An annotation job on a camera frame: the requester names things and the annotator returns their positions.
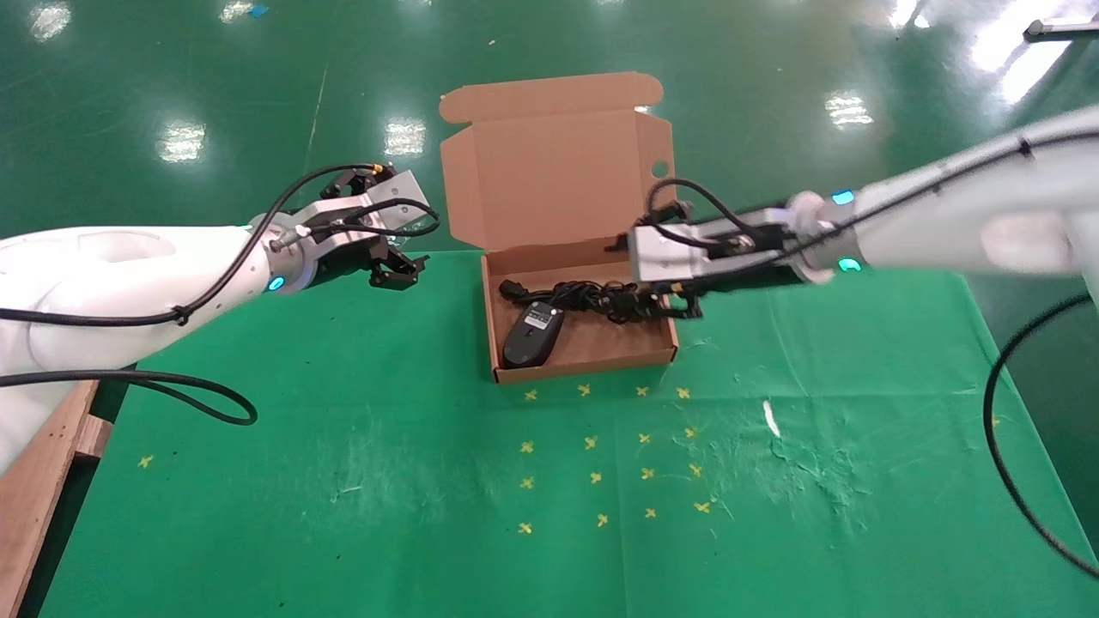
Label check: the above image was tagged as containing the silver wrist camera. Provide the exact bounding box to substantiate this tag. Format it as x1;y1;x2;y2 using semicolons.
296;169;430;251
629;209;797;286

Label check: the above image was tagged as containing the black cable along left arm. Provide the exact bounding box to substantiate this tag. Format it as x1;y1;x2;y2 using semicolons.
0;163;441;329

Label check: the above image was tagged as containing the wooden board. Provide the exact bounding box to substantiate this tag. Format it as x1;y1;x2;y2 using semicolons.
0;382;112;618

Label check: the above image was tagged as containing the open brown cardboard box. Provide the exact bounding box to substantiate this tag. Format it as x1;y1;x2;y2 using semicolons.
438;72;679;384

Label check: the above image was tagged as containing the black wired computer mouse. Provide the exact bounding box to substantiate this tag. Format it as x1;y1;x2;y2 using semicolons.
502;279;679;370

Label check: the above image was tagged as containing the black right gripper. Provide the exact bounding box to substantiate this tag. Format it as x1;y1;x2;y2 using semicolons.
605;230;805;323

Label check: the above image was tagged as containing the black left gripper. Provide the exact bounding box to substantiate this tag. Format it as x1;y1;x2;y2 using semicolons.
309;167;430;291

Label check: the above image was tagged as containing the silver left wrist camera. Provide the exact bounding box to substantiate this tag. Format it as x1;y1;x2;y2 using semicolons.
296;169;430;251

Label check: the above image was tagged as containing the black looping left arm cable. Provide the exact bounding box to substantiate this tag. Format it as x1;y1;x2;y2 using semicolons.
0;369;258;427

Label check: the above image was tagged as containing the black cable along right arm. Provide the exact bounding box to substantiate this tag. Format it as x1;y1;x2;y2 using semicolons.
644;129;1099;258

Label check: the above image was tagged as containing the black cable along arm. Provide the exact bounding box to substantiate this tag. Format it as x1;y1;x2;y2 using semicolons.
644;129;1099;258
0;163;441;329

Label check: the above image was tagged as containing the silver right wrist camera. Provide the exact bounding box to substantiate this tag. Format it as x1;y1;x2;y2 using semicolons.
629;209;797;286

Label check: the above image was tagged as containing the black looping arm cable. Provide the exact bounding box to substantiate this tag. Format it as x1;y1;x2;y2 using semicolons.
983;294;1099;578
0;369;258;427

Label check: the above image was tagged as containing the black looping right arm cable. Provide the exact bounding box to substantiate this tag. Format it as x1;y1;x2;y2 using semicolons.
983;294;1099;578

